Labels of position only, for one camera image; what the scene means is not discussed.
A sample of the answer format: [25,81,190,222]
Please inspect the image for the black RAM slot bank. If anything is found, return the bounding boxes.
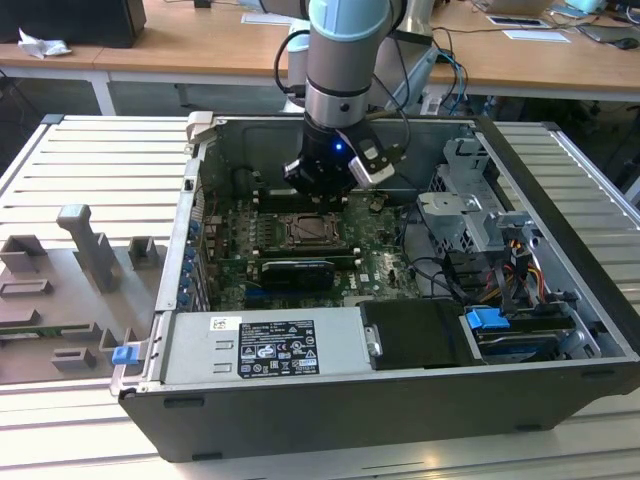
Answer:
[258,242,362,266]
[254,188,349,214]

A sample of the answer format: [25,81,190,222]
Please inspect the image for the CPU socket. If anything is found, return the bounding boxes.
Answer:
[277,210,347,247]

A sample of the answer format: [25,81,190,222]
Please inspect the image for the black graphics card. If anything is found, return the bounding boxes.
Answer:
[259,258,335,292]

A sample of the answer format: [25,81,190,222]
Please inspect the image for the green motherboard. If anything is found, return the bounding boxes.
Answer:
[199,192,426,311]

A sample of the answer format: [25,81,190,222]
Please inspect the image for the grey metal drive cage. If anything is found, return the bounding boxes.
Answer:
[414,137,544,256]

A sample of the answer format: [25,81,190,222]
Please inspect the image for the wooden desk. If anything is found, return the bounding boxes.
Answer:
[0,0,640,117]

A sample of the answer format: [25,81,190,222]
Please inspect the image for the black plastic air shroud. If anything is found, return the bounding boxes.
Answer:
[358,299,484,371]

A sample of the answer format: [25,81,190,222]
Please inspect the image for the grey power supply unit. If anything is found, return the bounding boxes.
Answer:
[162,307,374,386]

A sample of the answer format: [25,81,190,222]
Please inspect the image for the hard disk in blue carrier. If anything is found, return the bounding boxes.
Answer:
[463,306,576,364]

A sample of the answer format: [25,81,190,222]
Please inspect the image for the black open PC case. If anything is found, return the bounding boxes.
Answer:
[117,110,640,464]

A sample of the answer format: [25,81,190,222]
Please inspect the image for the blue case latch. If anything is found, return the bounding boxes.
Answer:
[111,345,139,367]

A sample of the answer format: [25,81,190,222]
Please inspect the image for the black box on desk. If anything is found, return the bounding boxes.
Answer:
[0,0,148,50]

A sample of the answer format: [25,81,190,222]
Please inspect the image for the grey parts rack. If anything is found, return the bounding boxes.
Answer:
[0,203,169,386]

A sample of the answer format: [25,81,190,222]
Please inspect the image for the crumpled white paper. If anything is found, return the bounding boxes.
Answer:
[17,27,74,61]

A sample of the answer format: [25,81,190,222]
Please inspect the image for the green RAM stick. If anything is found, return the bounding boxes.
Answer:
[0,324,94,340]

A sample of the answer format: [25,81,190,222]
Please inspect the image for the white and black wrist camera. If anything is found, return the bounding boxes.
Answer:
[346,136,404,190]

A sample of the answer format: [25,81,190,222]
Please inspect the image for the black data cable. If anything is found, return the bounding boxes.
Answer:
[399,203,474,307]

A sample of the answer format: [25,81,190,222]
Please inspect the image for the grey desk cable hatch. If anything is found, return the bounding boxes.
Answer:
[241,12,311,27]

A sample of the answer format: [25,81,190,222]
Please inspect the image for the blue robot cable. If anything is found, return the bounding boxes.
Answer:
[433,42,471,118]

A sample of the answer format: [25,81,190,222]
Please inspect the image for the coloured power wire bundle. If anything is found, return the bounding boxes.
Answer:
[487,238,547,307]

